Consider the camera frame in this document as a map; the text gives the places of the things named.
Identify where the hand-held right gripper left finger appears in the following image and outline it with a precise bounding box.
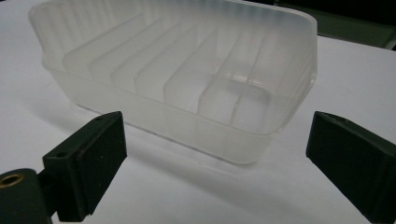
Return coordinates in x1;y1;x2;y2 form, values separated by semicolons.
42;110;128;223

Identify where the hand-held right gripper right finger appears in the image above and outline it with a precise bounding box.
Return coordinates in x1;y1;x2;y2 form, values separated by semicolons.
305;110;396;224

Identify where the translucent plastic divided box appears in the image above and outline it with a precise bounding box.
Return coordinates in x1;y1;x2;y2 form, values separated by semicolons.
27;0;318;165

